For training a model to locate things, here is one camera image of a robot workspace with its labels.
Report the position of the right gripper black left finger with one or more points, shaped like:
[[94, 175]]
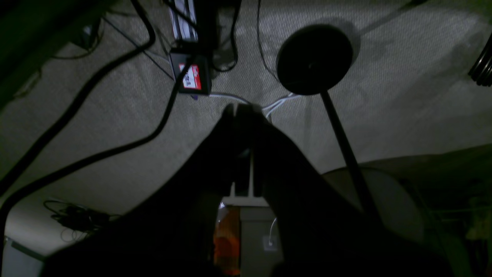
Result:
[[168, 235]]

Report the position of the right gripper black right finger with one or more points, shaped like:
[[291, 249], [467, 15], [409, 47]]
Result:
[[322, 234]]

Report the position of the black box red label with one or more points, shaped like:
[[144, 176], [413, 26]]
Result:
[[192, 70]]

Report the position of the black round lamp base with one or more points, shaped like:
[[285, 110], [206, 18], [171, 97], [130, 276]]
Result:
[[314, 59]]

